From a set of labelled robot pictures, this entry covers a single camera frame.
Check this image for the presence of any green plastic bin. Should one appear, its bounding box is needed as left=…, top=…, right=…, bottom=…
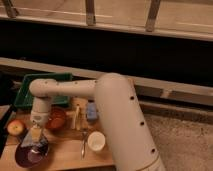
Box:
left=14, top=73, right=73, bottom=110

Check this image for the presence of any purple bowl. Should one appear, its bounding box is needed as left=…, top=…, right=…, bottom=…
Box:
left=15, top=140, right=49, bottom=168

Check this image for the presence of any white cup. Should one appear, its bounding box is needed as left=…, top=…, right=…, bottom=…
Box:
left=88, top=131, right=106, bottom=153

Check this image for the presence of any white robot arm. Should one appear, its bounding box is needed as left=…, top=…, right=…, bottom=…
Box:
left=29, top=73, right=166, bottom=171

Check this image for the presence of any red apple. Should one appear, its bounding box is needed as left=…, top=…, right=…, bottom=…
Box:
left=7, top=120, right=25, bottom=136

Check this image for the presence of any metal spoon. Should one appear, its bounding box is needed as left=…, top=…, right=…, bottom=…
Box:
left=81, top=130, right=88, bottom=159

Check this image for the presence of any brown red bowl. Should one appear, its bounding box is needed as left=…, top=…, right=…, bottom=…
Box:
left=45, top=107, right=66, bottom=130

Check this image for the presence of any wooden cutting board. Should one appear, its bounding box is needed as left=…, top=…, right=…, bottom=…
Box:
left=0, top=98, right=114, bottom=171

